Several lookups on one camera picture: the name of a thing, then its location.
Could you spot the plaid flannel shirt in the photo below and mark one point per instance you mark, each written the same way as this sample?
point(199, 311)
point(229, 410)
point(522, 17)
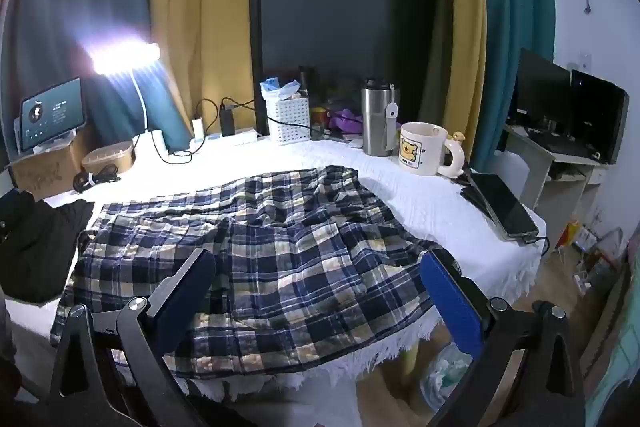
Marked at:
point(300, 257)

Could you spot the yellow curtain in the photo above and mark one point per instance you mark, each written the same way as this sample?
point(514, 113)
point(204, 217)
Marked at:
point(465, 7)
point(200, 7)

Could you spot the tan oval lidded box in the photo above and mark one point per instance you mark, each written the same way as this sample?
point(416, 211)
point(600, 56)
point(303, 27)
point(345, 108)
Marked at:
point(107, 159)

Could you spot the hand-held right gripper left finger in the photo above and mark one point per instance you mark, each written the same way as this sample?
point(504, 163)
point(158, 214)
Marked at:
point(187, 292)

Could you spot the white hanging tag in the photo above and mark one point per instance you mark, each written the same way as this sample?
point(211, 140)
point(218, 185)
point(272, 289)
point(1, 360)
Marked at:
point(392, 112)

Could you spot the white power strip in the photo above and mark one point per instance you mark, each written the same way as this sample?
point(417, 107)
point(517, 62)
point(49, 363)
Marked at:
point(240, 138)

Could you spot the purple cloth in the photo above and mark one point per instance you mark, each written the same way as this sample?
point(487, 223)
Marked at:
point(342, 121)

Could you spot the black monitor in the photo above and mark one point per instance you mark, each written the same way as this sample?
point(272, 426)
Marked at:
point(542, 92)
point(597, 117)

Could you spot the blue packet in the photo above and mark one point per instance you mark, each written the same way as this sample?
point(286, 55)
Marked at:
point(270, 87)

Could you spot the white plastic bag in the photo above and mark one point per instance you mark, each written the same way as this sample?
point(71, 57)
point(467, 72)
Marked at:
point(445, 377)

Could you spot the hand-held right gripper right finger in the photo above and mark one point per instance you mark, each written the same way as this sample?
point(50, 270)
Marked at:
point(450, 302)

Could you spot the black garment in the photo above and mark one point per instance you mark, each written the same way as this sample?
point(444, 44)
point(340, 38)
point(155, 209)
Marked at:
point(35, 247)

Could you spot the smart display tablet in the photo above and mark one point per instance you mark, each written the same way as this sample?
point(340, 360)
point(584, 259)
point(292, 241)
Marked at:
point(50, 112)

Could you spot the steel tumbler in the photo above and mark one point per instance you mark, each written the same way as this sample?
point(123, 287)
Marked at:
point(375, 122)

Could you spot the white plastic basket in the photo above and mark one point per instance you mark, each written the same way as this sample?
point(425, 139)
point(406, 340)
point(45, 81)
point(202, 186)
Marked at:
point(287, 122)

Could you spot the white computer desk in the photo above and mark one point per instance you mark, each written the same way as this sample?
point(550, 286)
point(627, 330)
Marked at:
point(530, 157)

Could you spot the black charger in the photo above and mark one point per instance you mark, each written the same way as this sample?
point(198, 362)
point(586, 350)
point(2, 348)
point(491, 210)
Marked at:
point(227, 122)

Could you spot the cardboard box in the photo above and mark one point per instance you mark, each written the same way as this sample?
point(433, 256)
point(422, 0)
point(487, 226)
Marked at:
point(40, 174)

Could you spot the white desk lamp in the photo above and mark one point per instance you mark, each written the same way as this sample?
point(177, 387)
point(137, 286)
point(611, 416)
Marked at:
point(150, 144)

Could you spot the white charger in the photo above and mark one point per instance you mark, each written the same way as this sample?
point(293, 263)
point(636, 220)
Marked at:
point(198, 129)

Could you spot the white bear mug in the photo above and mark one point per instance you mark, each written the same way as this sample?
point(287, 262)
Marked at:
point(420, 152)

